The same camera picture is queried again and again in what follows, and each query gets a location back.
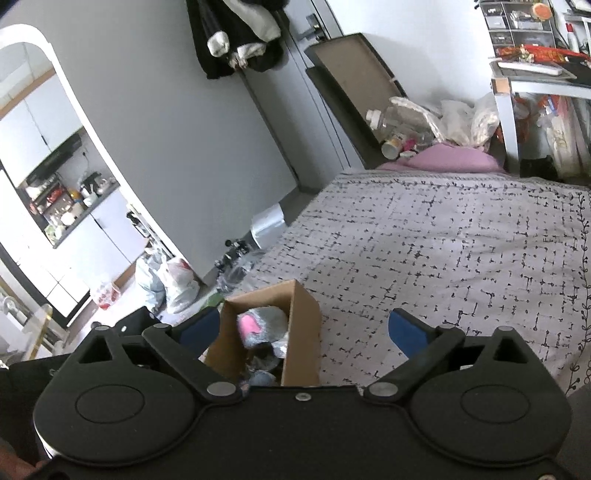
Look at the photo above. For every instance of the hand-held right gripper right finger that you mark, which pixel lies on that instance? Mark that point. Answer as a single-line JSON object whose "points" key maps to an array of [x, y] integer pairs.
{"points": [[406, 333]]}

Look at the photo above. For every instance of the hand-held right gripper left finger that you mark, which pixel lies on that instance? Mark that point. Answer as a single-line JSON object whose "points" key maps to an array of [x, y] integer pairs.
{"points": [[203, 325]]}

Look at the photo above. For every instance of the grey and pink sock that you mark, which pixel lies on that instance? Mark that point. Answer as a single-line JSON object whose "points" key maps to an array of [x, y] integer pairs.
{"points": [[263, 323]]}

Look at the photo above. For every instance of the blue grey sock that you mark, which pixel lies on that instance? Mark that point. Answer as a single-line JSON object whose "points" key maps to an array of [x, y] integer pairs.
{"points": [[263, 378]]}

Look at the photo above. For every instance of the cardboard box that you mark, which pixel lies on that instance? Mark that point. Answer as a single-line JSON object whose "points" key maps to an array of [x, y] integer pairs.
{"points": [[302, 332]]}

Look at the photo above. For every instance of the white plastic bag red print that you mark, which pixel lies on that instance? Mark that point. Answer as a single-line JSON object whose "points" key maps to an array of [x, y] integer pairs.
{"points": [[180, 281]]}

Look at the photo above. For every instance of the pale blue plastic bag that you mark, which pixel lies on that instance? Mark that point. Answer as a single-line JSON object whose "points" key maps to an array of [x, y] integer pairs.
{"points": [[148, 279]]}

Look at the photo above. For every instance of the printed grey bedspread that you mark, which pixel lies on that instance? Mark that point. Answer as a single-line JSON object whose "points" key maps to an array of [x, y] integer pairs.
{"points": [[438, 240]]}

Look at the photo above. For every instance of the red and clear container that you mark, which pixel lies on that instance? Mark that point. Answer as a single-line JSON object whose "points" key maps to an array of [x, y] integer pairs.
{"points": [[106, 296]]}

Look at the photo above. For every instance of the pink pillow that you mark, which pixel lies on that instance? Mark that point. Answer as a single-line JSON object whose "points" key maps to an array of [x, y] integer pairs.
{"points": [[448, 159]]}

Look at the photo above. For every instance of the kitchen counter with clutter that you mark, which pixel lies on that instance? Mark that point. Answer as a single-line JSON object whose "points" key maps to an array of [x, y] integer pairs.
{"points": [[69, 203]]}

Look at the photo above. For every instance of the cream jar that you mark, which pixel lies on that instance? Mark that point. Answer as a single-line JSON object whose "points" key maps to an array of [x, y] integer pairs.
{"points": [[393, 146]]}

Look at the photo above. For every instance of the clear plastic bottle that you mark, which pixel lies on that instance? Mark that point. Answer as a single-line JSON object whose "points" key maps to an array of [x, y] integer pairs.
{"points": [[397, 117]]}

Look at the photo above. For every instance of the crumpled clear plastic bags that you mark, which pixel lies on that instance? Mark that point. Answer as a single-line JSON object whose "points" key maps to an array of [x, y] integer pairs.
{"points": [[466, 120]]}

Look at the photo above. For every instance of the grey door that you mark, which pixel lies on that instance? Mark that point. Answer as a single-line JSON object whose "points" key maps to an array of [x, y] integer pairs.
{"points": [[300, 115]]}

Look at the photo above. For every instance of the white desk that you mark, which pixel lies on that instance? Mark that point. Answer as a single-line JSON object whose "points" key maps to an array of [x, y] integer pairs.
{"points": [[545, 85]]}

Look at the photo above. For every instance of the white keyboard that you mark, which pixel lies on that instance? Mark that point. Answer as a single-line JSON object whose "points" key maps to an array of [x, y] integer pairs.
{"points": [[531, 67]]}

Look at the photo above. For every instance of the hanging black and white clothes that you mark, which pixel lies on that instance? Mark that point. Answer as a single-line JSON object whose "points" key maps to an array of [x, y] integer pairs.
{"points": [[240, 32]]}

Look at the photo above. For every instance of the red patterned cloth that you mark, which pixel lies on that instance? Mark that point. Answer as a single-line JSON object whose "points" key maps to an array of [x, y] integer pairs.
{"points": [[545, 53]]}

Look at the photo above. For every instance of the grey drawer organiser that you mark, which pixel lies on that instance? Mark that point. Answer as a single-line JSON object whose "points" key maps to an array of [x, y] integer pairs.
{"points": [[512, 21]]}

